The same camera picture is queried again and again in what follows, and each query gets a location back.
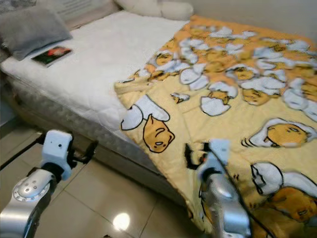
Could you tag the cream bolster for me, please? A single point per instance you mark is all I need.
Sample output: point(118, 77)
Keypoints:
point(153, 7)

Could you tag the beige bed base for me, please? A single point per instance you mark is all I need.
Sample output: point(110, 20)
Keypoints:
point(129, 168)

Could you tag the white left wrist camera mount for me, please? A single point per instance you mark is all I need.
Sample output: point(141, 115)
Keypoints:
point(57, 148)

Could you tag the grey floral print pillow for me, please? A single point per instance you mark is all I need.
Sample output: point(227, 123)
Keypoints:
point(84, 6)

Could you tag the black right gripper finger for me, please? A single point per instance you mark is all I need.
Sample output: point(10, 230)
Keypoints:
point(189, 154)

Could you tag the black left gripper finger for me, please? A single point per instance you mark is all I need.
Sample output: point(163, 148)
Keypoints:
point(92, 148)

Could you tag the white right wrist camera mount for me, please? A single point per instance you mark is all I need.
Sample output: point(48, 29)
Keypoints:
point(215, 154)

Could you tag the white quilted mattress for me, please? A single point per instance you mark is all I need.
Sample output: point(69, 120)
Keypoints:
point(109, 64)

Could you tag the dark red cover book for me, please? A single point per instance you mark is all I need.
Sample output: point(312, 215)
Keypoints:
point(52, 55)

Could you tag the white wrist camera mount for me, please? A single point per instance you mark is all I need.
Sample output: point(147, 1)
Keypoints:
point(215, 154)
point(57, 148)

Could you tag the yellow cartoon egg blanket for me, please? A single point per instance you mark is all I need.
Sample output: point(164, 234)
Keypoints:
point(242, 99)

